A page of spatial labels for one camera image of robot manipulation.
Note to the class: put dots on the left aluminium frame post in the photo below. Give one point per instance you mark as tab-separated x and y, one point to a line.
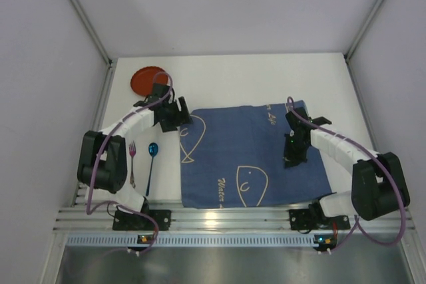
88	26

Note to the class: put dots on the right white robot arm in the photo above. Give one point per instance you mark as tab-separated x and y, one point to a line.
378	185

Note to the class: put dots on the aluminium mounting rail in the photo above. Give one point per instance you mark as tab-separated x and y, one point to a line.
266	219

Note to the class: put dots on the right aluminium frame post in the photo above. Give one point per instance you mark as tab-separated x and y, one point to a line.
365	26

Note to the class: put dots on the blue embroidered cloth placemat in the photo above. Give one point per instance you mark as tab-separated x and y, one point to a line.
233	158

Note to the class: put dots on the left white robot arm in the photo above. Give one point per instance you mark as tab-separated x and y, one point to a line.
103	162

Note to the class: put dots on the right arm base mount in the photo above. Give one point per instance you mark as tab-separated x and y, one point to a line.
312	218

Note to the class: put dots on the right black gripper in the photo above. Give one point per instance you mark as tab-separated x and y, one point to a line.
294	152

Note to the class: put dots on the pink metallic fork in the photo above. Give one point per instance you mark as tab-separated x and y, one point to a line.
132	153

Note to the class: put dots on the red round plate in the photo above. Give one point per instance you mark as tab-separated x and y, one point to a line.
142	80

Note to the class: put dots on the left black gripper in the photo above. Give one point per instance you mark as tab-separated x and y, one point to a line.
180	115

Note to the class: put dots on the perforated cable duct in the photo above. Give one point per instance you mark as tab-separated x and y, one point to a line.
194	240

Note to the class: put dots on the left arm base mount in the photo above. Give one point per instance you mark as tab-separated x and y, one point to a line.
131	222

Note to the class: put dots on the aluminium frame post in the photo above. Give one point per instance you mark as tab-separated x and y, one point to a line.
88	26
365	26

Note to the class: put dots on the blue metallic spoon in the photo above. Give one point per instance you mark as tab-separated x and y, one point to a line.
153	151

